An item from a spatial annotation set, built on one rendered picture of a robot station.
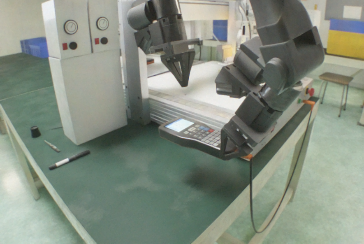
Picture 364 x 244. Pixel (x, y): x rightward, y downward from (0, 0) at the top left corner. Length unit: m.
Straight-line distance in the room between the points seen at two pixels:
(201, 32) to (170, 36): 1.08
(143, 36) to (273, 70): 0.33
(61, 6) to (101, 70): 0.24
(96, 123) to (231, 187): 0.50
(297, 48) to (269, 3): 0.07
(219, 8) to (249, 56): 0.78
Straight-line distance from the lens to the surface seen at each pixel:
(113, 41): 0.82
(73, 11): 0.76
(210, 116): 0.71
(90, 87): 0.81
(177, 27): 0.50
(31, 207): 1.87
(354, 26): 3.21
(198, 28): 1.56
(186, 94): 0.90
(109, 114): 0.87
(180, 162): 0.69
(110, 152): 0.77
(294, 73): 0.32
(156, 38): 0.51
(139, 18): 0.55
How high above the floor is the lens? 1.15
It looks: 22 degrees down
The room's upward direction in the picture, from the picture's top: 1 degrees counter-clockwise
